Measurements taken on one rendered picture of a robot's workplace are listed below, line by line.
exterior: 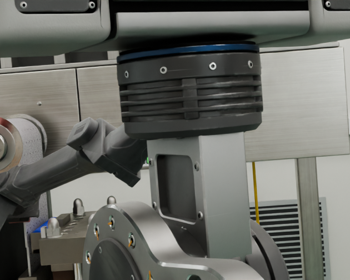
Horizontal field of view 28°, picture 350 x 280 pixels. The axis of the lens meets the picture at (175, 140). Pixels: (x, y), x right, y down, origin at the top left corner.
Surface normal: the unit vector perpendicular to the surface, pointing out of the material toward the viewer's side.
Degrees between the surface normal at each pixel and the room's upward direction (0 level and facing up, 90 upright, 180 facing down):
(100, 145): 54
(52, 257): 90
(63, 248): 90
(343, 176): 90
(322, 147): 90
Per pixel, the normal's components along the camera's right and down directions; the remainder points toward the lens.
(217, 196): 0.46, 0.01
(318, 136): -0.04, 0.05
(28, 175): -0.77, -0.47
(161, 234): 0.23, -0.77
